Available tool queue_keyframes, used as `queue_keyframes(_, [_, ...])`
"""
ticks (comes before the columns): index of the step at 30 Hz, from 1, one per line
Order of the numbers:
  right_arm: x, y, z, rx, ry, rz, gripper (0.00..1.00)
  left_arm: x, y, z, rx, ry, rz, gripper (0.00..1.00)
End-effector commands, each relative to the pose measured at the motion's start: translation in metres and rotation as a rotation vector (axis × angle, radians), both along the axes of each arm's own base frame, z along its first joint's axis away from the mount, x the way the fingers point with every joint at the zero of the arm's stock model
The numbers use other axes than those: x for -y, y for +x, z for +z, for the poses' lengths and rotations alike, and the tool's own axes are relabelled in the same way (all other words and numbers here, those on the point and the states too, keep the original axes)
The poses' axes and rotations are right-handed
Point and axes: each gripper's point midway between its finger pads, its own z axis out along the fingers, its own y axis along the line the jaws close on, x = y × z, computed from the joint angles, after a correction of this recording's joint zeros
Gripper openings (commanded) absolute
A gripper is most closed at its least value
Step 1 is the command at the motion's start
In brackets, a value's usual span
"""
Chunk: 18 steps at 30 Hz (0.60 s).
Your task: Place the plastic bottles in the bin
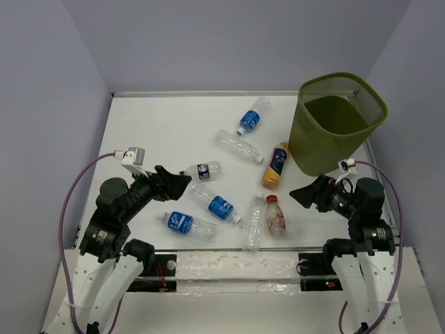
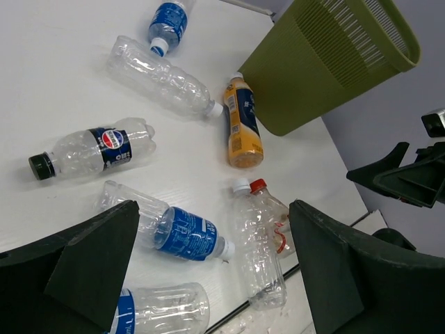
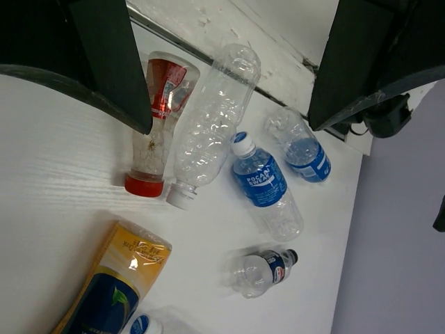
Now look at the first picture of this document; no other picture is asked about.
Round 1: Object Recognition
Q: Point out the green mesh waste bin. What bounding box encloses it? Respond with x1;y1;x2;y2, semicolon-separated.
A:
289;72;388;177

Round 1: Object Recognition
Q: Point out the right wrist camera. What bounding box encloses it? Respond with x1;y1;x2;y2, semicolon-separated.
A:
338;158;356;174

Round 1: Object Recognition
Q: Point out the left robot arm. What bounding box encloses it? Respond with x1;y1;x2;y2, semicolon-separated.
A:
46;166;192;333

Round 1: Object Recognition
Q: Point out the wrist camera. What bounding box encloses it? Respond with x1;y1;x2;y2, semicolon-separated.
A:
121;147;148;177
338;158;356;174

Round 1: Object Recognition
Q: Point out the clear unlabelled bottle far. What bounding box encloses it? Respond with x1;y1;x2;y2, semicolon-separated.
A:
215;129;264;164

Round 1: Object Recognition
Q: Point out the pepsi bottle black cap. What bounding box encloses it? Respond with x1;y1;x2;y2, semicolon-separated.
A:
179;161;222;182

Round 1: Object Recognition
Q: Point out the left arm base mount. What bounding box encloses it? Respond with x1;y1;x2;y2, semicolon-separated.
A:
127;253;177;293

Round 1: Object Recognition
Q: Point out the clear crushed bottle white cap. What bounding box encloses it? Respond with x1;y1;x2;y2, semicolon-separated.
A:
241;193;266;252

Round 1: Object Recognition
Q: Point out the orange juice bottle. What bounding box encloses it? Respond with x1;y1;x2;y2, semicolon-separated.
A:
261;141;289;191

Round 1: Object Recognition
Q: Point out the white foam strip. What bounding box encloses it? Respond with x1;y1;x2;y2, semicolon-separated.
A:
175;250;300;296

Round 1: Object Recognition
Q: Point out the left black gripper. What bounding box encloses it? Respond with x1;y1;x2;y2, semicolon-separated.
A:
121;164;193;221

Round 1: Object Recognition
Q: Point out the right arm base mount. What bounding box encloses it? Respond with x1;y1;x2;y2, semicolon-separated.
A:
296;253;343;292

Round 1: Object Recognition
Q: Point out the blue label bottle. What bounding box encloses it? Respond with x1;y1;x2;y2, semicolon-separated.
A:
190;182;241;224
236;97;272;136
156;211;217;241

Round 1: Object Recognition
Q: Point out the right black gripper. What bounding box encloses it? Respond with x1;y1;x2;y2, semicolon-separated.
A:
289;173;359;218

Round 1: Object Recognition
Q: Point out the blue label bottle near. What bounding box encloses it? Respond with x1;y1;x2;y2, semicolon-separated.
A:
156;211;217;241

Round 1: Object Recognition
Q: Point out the blue label bottle middle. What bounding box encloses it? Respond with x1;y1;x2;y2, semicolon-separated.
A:
190;182;241;224

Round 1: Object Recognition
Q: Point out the blue label bottle far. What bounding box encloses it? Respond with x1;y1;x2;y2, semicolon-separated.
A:
236;97;272;136

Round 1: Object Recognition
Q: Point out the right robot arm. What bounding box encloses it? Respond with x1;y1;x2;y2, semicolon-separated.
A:
289;175;407;333

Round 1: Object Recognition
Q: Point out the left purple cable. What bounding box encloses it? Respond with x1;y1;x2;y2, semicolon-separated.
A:
59;151;124;331

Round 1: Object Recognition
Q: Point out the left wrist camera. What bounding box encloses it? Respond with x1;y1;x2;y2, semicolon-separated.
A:
121;147;148;177

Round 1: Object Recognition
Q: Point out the red cap clear bottle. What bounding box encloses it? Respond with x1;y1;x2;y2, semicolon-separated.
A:
266;195;286;238

